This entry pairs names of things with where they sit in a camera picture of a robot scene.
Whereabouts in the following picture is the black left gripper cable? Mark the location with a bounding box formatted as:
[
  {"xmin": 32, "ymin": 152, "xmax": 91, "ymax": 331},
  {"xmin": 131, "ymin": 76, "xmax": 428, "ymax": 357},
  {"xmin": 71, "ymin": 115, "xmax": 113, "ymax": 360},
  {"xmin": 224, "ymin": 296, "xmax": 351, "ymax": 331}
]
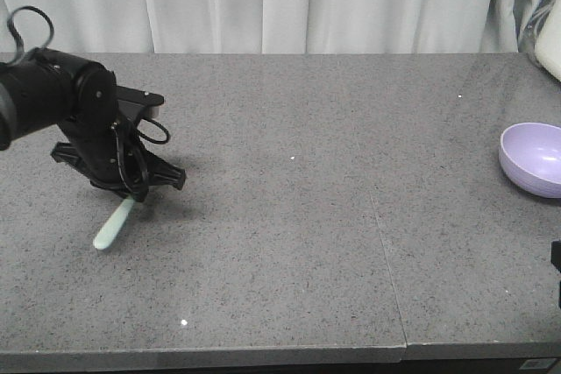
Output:
[{"xmin": 109, "ymin": 117, "xmax": 170, "ymax": 200}]

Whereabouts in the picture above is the purple plastic bowl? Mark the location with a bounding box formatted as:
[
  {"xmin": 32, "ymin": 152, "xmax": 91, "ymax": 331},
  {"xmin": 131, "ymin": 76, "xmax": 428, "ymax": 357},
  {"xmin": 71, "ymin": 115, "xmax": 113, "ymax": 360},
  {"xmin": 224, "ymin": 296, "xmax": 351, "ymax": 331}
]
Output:
[{"xmin": 499, "ymin": 122, "xmax": 560, "ymax": 199}]

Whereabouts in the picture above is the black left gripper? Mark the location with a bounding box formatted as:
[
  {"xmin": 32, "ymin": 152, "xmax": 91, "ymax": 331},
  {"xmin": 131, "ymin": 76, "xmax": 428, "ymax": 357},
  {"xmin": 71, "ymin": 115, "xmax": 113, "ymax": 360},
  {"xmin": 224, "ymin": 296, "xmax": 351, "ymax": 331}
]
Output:
[{"xmin": 51, "ymin": 114, "xmax": 186, "ymax": 202}]

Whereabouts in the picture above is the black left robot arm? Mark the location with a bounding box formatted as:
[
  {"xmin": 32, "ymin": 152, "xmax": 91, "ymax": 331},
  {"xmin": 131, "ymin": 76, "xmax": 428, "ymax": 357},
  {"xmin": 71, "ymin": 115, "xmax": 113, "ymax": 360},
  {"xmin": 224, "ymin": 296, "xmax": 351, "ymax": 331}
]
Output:
[{"xmin": 1, "ymin": 49, "xmax": 186, "ymax": 202}]

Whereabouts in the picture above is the light green plastic spoon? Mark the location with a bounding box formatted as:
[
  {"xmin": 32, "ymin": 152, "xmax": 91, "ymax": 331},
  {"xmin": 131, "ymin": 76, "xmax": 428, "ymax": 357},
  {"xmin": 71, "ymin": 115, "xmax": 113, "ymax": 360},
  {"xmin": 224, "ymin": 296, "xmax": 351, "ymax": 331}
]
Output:
[{"xmin": 92, "ymin": 196, "xmax": 135, "ymax": 251}]

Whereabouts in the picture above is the white curtain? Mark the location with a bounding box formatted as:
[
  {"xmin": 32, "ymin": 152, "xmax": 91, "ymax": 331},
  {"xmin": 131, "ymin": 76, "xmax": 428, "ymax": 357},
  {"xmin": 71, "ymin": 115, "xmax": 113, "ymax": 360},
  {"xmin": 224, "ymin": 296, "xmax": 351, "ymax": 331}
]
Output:
[{"xmin": 1, "ymin": 0, "xmax": 549, "ymax": 53}]

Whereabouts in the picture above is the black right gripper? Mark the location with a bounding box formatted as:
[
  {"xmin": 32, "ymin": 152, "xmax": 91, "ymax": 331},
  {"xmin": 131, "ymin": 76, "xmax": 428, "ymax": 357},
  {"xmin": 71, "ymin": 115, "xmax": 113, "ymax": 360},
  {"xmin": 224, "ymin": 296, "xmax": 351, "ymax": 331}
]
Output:
[{"xmin": 550, "ymin": 238, "xmax": 561, "ymax": 310}]

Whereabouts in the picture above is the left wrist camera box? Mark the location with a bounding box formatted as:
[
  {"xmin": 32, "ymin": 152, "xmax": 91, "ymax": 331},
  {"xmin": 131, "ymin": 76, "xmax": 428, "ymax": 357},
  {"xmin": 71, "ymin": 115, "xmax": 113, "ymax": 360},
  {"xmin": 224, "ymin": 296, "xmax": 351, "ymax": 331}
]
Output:
[{"xmin": 117, "ymin": 86, "xmax": 165, "ymax": 125}]

